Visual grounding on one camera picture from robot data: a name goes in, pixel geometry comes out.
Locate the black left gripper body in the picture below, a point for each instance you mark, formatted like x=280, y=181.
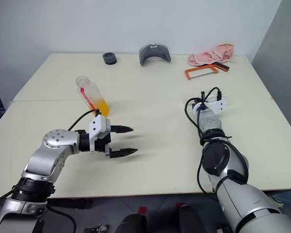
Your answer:
x=103, y=144

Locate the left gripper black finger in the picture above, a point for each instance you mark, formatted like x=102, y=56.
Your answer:
x=121, y=129
x=122, y=153

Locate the bottle with orange liquid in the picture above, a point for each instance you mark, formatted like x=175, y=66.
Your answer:
x=92, y=94

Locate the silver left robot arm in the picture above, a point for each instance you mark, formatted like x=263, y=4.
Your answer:
x=55, y=140

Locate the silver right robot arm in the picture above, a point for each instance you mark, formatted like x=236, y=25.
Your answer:
x=245, y=206

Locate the red block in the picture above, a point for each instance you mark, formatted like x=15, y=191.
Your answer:
x=180, y=205
x=141, y=210

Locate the dark rounded shape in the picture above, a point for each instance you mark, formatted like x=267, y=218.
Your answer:
x=132, y=224

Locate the grey curved visor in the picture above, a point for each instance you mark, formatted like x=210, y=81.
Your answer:
x=143, y=55

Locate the black device with white knob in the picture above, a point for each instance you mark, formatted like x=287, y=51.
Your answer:
x=95, y=229

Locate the pink cloth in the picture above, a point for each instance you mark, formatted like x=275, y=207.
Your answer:
x=208, y=57

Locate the orange hacksaw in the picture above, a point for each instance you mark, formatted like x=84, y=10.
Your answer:
x=220, y=66

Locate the person blue trouser leg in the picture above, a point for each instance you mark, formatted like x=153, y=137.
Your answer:
x=286, y=197

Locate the grey partition panel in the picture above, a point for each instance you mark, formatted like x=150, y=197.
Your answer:
x=281, y=48

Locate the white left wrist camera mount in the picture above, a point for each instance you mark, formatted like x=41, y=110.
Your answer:
x=99, y=126

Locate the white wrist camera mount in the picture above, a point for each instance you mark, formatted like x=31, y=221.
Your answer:
x=99, y=126
x=217, y=105

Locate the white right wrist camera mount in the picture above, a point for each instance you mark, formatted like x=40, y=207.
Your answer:
x=217, y=105

